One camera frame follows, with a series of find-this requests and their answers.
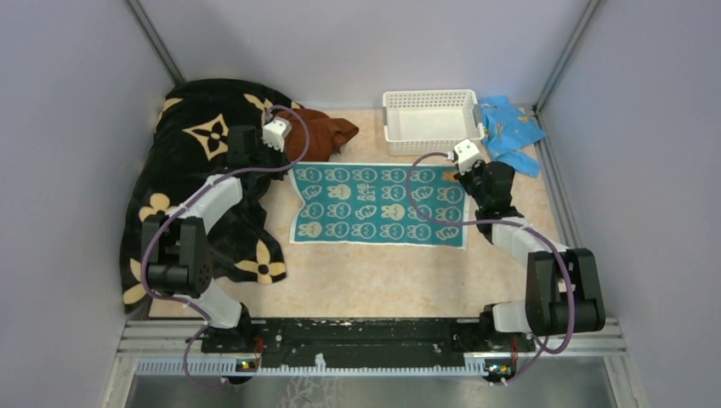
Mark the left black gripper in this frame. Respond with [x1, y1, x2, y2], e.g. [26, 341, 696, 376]
[248, 136, 290, 180]

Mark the teal rabbit pattern towel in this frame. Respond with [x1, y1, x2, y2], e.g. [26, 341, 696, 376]
[290, 162, 469, 248]

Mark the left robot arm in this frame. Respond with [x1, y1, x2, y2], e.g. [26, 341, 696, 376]
[139, 119, 292, 353]

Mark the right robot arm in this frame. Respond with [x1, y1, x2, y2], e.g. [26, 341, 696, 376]
[454, 159, 606, 350]

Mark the black blanket with tan flowers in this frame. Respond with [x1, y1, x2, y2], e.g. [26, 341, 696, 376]
[119, 78, 298, 315]

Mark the light blue cloth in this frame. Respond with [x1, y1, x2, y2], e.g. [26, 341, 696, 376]
[479, 95, 547, 178]

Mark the brown towel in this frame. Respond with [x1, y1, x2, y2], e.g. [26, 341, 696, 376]
[276, 109, 360, 162]

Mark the white plastic basket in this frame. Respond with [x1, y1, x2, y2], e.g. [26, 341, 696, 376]
[382, 89, 485, 156]

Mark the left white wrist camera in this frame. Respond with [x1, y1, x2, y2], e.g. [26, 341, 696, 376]
[262, 118, 292, 152]

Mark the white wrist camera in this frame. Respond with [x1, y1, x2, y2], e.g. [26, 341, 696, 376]
[262, 118, 292, 152]
[452, 139, 483, 174]

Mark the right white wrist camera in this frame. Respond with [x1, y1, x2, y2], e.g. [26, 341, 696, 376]
[452, 139, 483, 174]

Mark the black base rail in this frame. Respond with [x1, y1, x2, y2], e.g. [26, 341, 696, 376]
[201, 318, 535, 369]

